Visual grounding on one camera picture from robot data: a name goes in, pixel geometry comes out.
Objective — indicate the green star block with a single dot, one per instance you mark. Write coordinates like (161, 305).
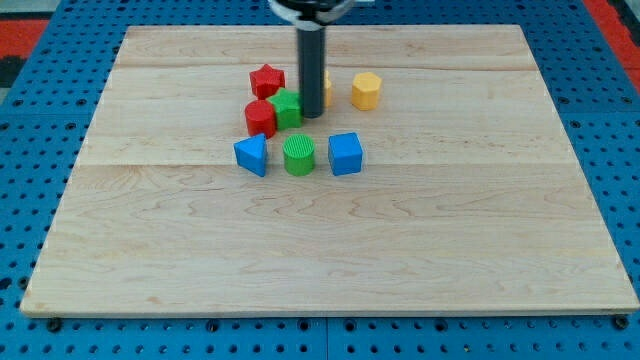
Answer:
(287, 109)

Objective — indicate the red cylinder block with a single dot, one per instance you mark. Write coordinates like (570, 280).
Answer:
(260, 118)

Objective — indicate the red star block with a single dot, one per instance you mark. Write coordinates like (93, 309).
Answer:
(266, 81)

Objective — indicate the yellow block behind rod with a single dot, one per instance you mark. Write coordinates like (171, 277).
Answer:
(328, 92)

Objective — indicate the blue cube block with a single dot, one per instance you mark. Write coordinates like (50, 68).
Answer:
(345, 153)

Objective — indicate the green cylinder block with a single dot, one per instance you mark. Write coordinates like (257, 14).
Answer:
(299, 154)

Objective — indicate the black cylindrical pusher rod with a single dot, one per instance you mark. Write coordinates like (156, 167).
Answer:
(311, 69)

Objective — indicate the yellow hexagon block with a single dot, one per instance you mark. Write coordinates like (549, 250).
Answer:
(366, 90)

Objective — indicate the wooden board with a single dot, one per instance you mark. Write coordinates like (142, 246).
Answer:
(470, 200)

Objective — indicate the blue triangle block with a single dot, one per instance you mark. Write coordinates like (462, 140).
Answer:
(251, 154)

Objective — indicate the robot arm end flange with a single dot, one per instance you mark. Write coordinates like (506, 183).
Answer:
(310, 15)

